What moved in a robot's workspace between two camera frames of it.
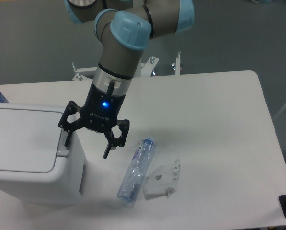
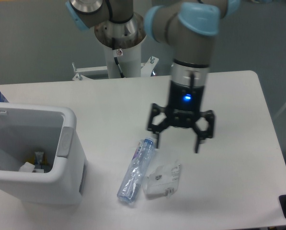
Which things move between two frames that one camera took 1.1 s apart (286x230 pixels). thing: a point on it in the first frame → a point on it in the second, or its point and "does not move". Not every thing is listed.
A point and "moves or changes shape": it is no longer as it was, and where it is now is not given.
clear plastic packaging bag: (162, 180) does not move
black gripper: (99, 113) → (183, 110)
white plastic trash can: (28, 161) moves or changes shape
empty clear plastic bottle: (136, 171) does not move
